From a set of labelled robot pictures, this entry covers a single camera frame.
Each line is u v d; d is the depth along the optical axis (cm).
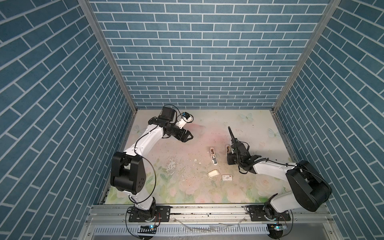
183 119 77
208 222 72
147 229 72
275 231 72
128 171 45
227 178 85
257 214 74
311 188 44
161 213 74
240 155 71
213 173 87
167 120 68
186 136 77
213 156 93
